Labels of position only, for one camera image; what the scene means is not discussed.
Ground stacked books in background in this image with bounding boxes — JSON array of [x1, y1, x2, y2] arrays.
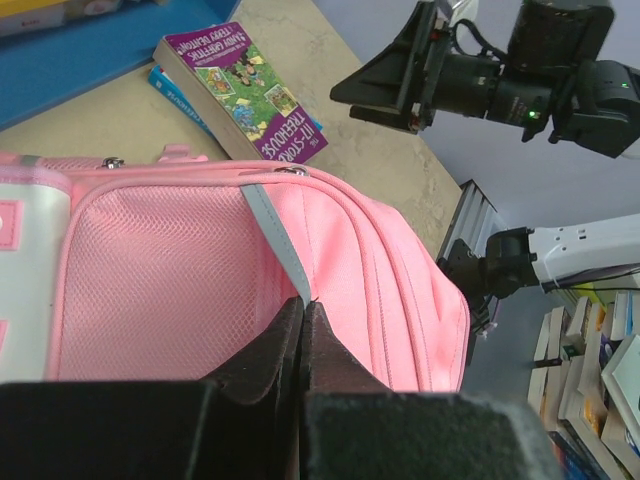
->
[[528, 291, 639, 479]]

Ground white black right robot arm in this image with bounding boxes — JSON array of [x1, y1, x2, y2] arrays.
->
[[316, 0, 639, 227]]

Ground blue pink yellow shelf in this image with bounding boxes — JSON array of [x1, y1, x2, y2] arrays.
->
[[1, 0, 239, 130]]

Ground pink student backpack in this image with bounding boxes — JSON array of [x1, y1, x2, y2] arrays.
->
[[1, 146, 470, 392]]

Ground blue cartoon book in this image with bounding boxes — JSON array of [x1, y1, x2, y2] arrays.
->
[[149, 57, 328, 163]]

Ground purple book underneath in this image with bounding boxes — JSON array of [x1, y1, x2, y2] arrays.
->
[[153, 22, 328, 164]]

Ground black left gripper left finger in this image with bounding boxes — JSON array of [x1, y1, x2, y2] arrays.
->
[[1, 298, 304, 479]]

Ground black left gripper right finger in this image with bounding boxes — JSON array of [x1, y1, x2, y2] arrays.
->
[[300, 302, 563, 479]]

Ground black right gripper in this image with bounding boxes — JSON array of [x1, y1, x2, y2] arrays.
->
[[329, 1, 615, 135]]

